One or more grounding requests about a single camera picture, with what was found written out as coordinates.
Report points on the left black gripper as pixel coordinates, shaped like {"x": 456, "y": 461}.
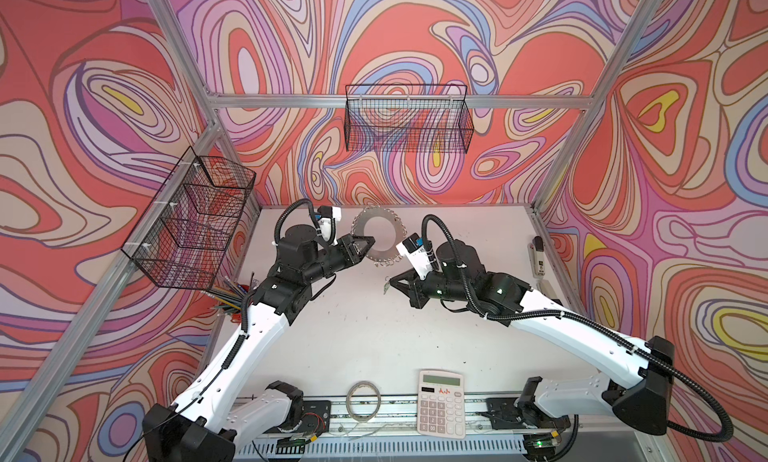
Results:
{"x": 348, "y": 251}

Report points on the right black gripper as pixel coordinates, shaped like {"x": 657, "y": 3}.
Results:
{"x": 417, "y": 296}

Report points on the metal disc with keyrings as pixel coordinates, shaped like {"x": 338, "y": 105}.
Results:
{"x": 387, "y": 227}

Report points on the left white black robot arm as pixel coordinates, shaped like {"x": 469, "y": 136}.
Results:
{"x": 203, "y": 423}

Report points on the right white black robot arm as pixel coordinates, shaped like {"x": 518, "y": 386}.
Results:
{"x": 634, "y": 380}

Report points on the white desk calculator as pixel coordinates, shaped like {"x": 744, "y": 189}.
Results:
{"x": 441, "y": 405}

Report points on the white stapler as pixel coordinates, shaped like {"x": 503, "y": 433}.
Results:
{"x": 537, "y": 255}

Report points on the red cup with pens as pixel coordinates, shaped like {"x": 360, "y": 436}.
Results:
{"x": 228, "y": 296}

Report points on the clear tape roll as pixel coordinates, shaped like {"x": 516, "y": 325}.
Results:
{"x": 363, "y": 401}

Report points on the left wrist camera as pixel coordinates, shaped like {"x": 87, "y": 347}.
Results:
{"x": 327, "y": 218}

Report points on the black wire basket back wall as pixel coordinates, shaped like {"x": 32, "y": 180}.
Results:
{"x": 407, "y": 118}

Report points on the black wire basket wall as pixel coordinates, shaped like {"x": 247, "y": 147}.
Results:
{"x": 201, "y": 202}
{"x": 407, "y": 118}

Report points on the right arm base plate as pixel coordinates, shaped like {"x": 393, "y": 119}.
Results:
{"x": 506, "y": 413}

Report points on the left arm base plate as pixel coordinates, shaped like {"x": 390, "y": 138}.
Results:
{"x": 313, "y": 419}

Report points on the black wire basket left wall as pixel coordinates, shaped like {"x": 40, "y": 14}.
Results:
{"x": 201, "y": 202}

